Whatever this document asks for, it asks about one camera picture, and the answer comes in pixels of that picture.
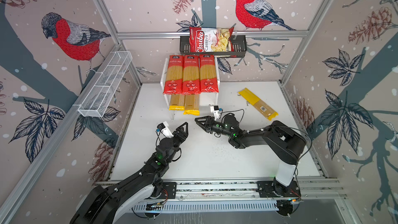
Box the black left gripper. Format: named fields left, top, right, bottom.
left=165, top=122, right=188, bottom=164

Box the yellow Pastatime pasta bag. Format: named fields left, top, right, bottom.
left=169, top=94, right=185, bottom=111

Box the red spaghetti bag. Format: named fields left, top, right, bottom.
left=182, top=56, right=201, bottom=95
left=199, top=55, right=219, bottom=93
left=163, top=55, right=183, bottom=94

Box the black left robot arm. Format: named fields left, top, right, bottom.
left=70, top=122, right=189, bottom=224

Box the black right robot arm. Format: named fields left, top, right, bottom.
left=195, top=114, right=306, bottom=195

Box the white two-tier shelf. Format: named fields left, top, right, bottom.
left=160, top=58, right=219, bottom=119

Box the red cassava chips bag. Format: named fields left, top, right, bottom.
left=189, top=27, right=234, bottom=50

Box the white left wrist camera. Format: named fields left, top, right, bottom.
left=157, top=121, right=174, bottom=138

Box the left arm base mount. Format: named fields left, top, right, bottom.
left=146, top=182, right=177, bottom=200

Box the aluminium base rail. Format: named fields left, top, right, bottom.
left=90, top=177, right=343, bottom=214

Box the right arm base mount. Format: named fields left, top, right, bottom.
left=256, top=180, right=301, bottom=198

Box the black wall basket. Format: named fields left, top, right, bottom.
left=180, top=35, right=247, bottom=58

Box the white wire mesh basket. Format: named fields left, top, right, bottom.
left=78, top=51, right=132, bottom=118

